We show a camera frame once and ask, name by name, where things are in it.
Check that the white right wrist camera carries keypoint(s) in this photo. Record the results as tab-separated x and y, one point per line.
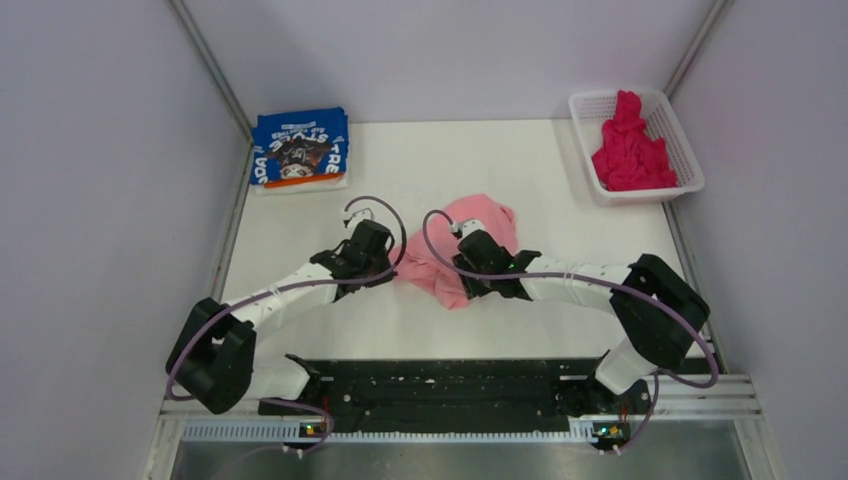
461	230

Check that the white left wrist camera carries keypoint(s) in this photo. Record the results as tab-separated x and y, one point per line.
357	217

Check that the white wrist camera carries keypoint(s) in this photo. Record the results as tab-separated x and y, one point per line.
461	230
357	217

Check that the white plastic laundry basket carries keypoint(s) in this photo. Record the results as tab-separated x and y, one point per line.
590	110

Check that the light pink t-shirt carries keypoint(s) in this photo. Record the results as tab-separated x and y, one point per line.
457	251

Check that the aluminium rail frame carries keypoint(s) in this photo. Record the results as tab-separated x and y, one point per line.
715	434

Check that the folded white orange t-shirt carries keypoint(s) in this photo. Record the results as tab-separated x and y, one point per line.
302	185

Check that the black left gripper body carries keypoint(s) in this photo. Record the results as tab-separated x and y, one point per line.
378	265

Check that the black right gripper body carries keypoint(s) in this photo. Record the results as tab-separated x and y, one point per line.
478	286

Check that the magenta t-shirt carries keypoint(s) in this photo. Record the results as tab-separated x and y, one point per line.
628	159

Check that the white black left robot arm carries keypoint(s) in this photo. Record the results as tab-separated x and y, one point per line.
214	358

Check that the folded blue printed t-shirt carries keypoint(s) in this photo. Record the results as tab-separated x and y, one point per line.
300	144

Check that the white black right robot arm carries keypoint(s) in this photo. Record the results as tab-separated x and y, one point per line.
660	313

